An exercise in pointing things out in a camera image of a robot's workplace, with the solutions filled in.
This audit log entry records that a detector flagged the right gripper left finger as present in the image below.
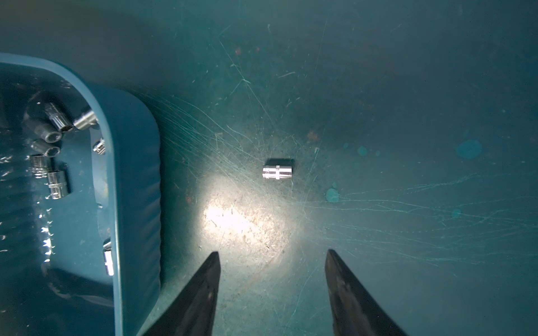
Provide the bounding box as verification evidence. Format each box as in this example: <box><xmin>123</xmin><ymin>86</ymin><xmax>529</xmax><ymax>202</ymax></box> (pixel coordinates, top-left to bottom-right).
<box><xmin>145</xmin><ymin>251</ymin><xmax>221</xmax><ymax>336</ymax></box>

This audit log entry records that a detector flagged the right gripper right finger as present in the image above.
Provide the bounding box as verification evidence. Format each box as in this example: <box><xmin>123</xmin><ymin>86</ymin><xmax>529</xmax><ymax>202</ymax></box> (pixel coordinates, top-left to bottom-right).
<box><xmin>324</xmin><ymin>249</ymin><xmax>406</xmax><ymax>336</ymax></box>

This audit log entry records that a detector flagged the short chrome socket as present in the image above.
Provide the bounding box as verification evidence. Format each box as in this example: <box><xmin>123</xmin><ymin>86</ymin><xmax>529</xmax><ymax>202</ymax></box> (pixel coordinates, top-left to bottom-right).
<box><xmin>262</xmin><ymin>165</ymin><xmax>293</xmax><ymax>181</ymax></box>

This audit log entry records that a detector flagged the chrome socket in box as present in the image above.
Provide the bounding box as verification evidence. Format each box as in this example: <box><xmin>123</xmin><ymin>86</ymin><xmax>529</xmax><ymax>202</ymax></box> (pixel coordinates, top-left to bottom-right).
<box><xmin>73</xmin><ymin>109</ymin><xmax>98</xmax><ymax>131</ymax></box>
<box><xmin>43</xmin><ymin>102</ymin><xmax>74</xmax><ymax>133</ymax></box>
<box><xmin>29</xmin><ymin>154</ymin><xmax>53</xmax><ymax>179</ymax></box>
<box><xmin>31</xmin><ymin>139</ymin><xmax>61</xmax><ymax>158</ymax></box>
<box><xmin>25</xmin><ymin>118</ymin><xmax>62</xmax><ymax>144</ymax></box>
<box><xmin>47</xmin><ymin>170</ymin><xmax>69</xmax><ymax>200</ymax></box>
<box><xmin>92</xmin><ymin>138</ymin><xmax>106</xmax><ymax>155</ymax></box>
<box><xmin>102</xmin><ymin>238</ymin><xmax>114</xmax><ymax>277</ymax></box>

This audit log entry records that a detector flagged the translucent blue storage box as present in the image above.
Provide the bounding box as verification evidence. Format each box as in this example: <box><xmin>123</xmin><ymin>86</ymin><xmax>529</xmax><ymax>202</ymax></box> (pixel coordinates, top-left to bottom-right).
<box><xmin>1</xmin><ymin>53</ymin><xmax>161</xmax><ymax>335</ymax></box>

